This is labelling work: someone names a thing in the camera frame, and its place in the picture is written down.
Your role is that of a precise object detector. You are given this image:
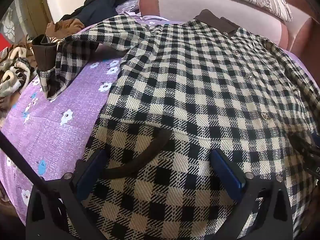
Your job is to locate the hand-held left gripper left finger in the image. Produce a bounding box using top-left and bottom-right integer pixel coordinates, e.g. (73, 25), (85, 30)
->
(26, 149), (108, 240)

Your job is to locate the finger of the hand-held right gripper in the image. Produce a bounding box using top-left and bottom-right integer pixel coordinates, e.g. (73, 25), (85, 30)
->
(290, 131), (316, 157)

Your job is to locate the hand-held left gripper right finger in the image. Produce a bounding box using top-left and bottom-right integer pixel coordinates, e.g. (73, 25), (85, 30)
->
(210, 148), (293, 240)

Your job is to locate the black and cream checkered jacket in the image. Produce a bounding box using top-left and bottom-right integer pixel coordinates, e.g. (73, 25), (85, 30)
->
(32, 9), (320, 240)

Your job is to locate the black clothes pile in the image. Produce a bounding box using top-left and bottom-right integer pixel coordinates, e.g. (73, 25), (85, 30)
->
(61, 0), (139, 28)

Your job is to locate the purple floral bedsheet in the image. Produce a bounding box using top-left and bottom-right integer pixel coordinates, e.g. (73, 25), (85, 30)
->
(0, 17), (320, 227)

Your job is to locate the tiger print blanket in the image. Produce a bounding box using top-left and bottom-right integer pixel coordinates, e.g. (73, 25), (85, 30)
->
(0, 35), (38, 110)

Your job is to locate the brown garment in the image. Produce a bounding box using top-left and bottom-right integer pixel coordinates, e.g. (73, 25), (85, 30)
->
(45, 20), (86, 40)

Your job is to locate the red object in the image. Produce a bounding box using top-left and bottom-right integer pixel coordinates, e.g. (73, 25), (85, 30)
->
(0, 33), (13, 53)

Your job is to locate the clear plastic bag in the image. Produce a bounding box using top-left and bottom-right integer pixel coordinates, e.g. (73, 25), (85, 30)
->
(115, 0), (142, 18)

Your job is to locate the wooden wardrobe with flower glass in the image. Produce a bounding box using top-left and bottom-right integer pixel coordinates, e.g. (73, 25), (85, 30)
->
(0, 0), (52, 46)

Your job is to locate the pink padded headboard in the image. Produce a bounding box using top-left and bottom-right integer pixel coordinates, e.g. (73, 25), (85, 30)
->
(139, 0), (316, 53)

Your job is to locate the black cable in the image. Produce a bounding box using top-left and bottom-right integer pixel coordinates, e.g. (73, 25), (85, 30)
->
(0, 131), (64, 207)

